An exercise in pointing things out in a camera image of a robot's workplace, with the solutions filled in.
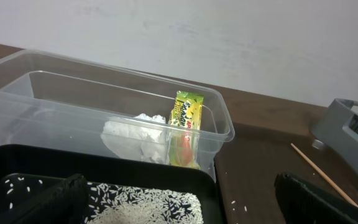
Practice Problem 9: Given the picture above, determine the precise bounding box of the black plastic tray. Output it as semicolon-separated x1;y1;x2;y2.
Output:
0;144;226;223

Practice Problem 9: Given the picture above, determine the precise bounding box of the grey dishwasher rack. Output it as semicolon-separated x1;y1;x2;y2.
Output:
310;98;358;173

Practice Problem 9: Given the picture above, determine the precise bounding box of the brown serving tray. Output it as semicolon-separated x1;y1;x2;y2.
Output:
214;123;358;223

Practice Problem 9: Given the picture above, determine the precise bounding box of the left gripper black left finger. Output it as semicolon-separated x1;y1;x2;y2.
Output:
0;174;89;224

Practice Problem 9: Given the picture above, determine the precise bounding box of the spilled rice pile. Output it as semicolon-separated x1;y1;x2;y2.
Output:
77;182;204;224

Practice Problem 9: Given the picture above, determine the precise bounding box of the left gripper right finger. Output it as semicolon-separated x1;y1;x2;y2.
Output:
274;173;358;224

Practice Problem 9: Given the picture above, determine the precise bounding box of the white tissue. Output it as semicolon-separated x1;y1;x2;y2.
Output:
100;118;168;164

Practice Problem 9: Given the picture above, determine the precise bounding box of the yellow green snack wrapper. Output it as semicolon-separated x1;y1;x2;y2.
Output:
168;91;204;169

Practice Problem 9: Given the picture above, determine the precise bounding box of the wooden chopstick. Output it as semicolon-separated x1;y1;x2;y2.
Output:
290;143;358;208

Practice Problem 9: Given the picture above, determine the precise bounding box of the clear plastic bin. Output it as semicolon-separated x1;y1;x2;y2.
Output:
0;50;235;175

